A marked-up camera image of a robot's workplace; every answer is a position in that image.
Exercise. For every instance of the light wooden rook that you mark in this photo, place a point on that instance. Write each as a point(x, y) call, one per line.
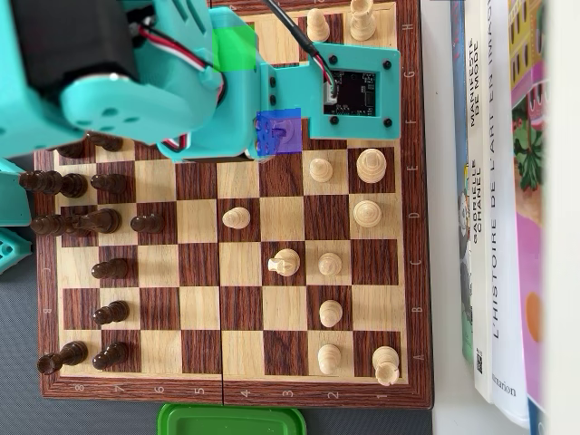
point(385, 362)
point(362, 20)

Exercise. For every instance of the dark wooden king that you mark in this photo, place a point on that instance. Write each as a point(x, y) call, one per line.
point(50, 182)

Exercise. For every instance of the light wooden pawn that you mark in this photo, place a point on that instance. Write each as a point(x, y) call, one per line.
point(328, 358)
point(318, 26)
point(235, 218)
point(331, 312)
point(329, 263)
point(321, 168)

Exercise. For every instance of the white Gabrielle Chanel book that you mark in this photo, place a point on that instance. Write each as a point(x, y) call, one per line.
point(480, 136)

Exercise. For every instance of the dark wooden pawn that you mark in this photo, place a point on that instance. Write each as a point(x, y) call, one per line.
point(109, 145)
point(147, 223)
point(109, 182)
point(111, 312)
point(110, 269)
point(111, 354)

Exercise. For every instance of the dark wooden rook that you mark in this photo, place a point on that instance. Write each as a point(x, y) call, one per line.
point(61, 356)

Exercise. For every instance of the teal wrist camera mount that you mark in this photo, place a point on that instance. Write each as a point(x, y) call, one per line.
point(362, 59)

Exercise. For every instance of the blue illustrated spine book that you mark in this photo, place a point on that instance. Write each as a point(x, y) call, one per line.
point(460, 136)

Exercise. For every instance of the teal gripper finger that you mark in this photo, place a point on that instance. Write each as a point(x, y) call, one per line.
point(265, 121)
point(265, 144)

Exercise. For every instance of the pink illustrated cover book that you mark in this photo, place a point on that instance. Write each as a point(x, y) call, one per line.
point(528, 254)

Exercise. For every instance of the wooden chessboard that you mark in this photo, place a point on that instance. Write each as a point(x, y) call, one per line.
point(199, 308)

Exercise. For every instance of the green plastic lid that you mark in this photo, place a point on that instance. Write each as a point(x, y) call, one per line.
point(226, 421)

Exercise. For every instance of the dark wooden knight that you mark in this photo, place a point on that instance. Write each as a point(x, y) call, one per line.
point(99, 220)

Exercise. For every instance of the light wooden knight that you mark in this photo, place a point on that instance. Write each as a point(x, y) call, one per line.
point(284, 262)
point(286, 136)

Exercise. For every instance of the white L'Histoire de l'Art book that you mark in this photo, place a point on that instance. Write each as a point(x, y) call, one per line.
point(503, 181)

